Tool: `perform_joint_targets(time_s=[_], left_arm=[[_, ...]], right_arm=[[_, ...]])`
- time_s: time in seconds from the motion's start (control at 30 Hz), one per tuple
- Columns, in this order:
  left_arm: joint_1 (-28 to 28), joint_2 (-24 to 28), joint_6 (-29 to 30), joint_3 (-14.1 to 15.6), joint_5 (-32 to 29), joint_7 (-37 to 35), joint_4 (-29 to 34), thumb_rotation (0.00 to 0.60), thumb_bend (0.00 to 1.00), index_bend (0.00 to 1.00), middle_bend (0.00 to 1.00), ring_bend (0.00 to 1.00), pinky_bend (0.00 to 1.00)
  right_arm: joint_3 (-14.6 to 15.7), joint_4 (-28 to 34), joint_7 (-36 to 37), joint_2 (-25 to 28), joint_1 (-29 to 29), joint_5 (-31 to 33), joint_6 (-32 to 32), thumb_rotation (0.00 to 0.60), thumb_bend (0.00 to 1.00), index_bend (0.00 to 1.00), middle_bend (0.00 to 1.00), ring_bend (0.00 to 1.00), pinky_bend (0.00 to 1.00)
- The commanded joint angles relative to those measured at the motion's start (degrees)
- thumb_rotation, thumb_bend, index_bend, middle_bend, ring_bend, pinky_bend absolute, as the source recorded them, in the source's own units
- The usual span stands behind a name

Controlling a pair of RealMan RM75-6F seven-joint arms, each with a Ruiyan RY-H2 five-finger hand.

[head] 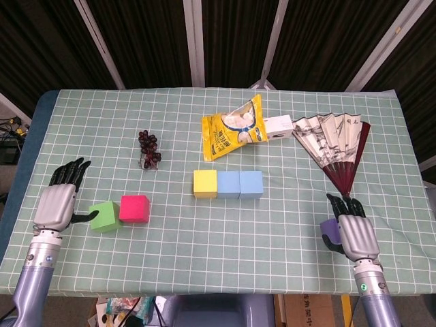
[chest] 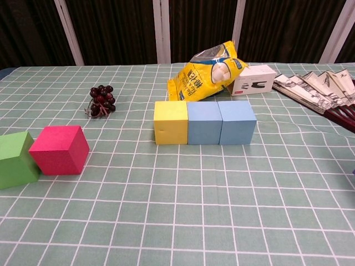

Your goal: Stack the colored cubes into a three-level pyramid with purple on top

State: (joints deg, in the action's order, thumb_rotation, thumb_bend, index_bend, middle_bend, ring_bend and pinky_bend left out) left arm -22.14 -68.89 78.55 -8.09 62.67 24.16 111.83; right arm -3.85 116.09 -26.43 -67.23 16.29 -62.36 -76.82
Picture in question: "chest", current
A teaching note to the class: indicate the white frame post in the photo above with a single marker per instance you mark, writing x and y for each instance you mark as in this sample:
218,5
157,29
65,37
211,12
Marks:
339,30
239,19
69,33
161,30

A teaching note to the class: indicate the small white cardboard box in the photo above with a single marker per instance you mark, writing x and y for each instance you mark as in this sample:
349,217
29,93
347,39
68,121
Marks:
255,80

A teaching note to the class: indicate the painted paper folding fan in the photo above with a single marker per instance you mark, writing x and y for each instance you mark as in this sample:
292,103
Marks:
319,88

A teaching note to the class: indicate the dark red grape bunch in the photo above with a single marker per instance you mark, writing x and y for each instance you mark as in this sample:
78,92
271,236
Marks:
102,99

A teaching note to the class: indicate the yellow foam cube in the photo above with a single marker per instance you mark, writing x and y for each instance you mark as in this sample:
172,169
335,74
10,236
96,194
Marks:
170,127

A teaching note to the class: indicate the yellow snack bag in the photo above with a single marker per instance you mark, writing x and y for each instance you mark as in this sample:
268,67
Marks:
197,80

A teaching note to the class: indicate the dark pleated curtain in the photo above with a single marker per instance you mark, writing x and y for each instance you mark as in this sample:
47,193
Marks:
122,30

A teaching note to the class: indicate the green checked tablecloth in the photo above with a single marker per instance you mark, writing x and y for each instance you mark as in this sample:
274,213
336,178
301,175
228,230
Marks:
166,216

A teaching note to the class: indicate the blue table cover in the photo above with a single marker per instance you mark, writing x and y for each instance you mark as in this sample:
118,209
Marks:
4,73

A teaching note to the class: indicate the pink-red foam cube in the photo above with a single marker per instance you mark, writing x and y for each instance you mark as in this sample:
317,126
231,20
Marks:
58,155

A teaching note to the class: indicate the green foam cube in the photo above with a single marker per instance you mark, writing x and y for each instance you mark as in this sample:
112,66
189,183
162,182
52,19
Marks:
14,166

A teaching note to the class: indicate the light blue foam cube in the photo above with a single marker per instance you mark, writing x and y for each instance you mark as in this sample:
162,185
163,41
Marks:
203,127
238,130

